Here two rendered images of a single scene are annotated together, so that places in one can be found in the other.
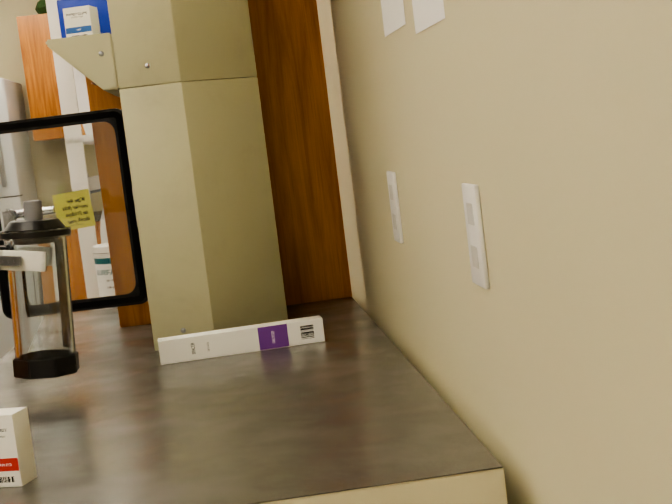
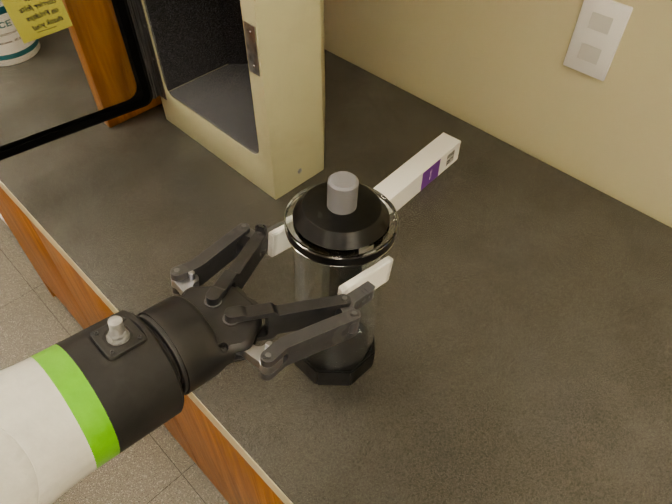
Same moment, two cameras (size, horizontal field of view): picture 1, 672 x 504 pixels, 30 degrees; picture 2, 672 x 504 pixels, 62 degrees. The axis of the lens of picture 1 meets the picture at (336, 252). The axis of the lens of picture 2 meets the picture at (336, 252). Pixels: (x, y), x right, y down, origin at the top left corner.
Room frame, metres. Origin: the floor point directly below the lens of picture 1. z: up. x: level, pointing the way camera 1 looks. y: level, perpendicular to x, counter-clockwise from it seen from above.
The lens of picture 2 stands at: (1.65, 0.70, 1.57)
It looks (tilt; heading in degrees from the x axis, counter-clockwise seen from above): 48 degrees down; 320
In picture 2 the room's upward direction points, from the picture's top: straight up
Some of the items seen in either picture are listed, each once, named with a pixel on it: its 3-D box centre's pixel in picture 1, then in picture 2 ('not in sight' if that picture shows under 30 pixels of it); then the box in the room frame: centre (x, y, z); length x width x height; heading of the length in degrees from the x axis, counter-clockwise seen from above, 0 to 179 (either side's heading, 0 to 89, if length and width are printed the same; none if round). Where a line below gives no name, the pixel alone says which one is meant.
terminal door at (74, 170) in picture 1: (63, 214); (23, 18); (2.55, 0.54, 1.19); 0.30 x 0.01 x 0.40; 87
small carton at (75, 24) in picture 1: (82, 24); not in sight; (2.33, 0.41, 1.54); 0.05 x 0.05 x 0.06; 83
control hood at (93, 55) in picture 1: (91, 70); not in sight; (2.39, 0.42, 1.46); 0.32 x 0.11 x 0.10; 5
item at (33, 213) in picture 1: (34, 221); (341, 207); (1.94, 0.46, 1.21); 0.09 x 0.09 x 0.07
